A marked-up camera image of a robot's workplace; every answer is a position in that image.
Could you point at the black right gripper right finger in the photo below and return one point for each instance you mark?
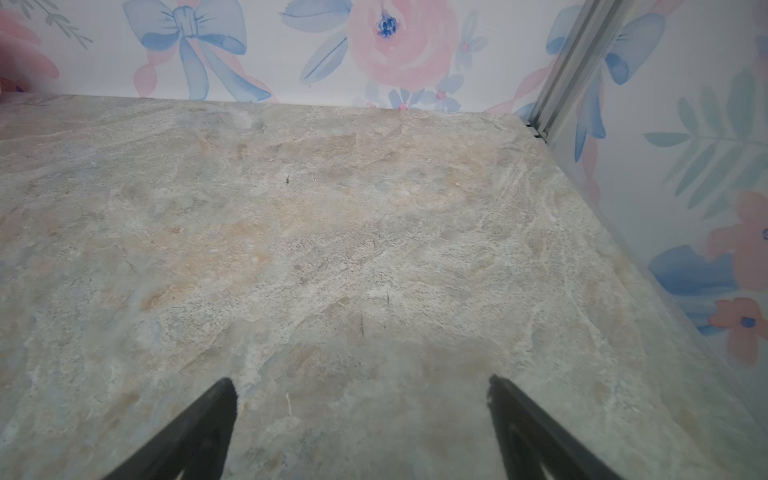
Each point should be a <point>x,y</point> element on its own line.
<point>533,445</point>

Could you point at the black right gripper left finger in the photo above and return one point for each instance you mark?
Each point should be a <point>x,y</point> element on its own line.
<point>194,445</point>

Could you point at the aluminium corner post right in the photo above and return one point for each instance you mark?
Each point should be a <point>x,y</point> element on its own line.
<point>591,34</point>

